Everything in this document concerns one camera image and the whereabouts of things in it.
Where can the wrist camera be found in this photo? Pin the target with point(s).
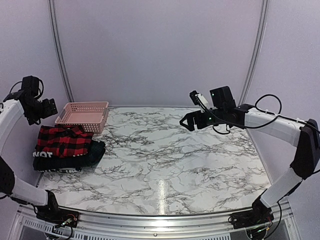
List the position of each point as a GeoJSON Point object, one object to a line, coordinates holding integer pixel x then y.
{"type": "Point", "coordinates": [33, 86]}
{"type": "Point", "coordinates": [221, 97]}

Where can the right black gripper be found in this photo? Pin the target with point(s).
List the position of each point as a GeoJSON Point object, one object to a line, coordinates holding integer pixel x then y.
{"type": "Point", "coordinates": [190, 115]}

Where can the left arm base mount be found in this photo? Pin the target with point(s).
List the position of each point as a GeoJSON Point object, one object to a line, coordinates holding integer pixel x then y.
{"type": "Point", "coordinates": [51, 212]}

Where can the pink plastic laundry basket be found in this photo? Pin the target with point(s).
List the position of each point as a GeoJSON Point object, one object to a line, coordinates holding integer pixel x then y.
{"type": "Point", "coordinates": [92, 116]}

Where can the dark green plaid garment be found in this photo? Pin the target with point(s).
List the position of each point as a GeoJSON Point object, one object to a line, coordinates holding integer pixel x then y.
{"type": "Point", "coordinates": [95, 153]}

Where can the left aluminium corner post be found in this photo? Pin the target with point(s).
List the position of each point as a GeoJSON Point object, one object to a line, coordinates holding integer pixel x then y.
{"type": "Point", "coordinates": [59, 50]}

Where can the red black plaid garment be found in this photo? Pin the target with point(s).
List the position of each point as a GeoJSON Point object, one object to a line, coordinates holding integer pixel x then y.
{"type": "Point", "coordinates": [62, 141]}

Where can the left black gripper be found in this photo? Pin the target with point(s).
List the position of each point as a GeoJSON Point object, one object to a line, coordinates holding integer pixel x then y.
{"type": "Point", "coordinates": [47, 111]}

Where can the aluminium front frame rail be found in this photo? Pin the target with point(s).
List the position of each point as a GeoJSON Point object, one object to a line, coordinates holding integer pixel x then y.
{"type": "Point", "coordinates": [110, 226]}

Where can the right aluminium corner post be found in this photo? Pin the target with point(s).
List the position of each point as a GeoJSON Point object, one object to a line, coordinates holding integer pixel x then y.
{"type": "Point", "coordinates": [256, 50]}

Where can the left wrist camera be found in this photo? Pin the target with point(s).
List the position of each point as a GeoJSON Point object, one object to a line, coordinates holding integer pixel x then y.
{"type": "Point", "coordinates": [33, 86]}

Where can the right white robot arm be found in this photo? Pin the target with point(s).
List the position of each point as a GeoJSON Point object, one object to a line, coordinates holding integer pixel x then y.
{"type": "Point", "coordinates": [290, 146]}

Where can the folded striped garment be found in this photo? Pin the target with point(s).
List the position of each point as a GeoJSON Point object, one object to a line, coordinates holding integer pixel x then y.
{"type": "Point", "coordinates": [63, 170]}

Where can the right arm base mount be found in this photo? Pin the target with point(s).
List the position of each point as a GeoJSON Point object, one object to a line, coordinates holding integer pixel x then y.
{"type": "Point", "coordinates": [259, 214]}

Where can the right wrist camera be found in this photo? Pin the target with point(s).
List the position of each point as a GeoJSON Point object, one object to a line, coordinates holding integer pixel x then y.
{"type": "Point", "coordinates": [221, 97]}

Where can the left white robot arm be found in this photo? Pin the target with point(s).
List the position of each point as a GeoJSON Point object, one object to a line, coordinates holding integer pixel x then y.
{"type": "Point", "coordinates": [17, 142]}

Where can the aluminium corner post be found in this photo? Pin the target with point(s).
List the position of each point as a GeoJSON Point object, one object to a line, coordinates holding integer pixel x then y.
{"type": "Point", "coordinates": [59, 50]}
{"type": "Point", "coordinates": [256, 50]}

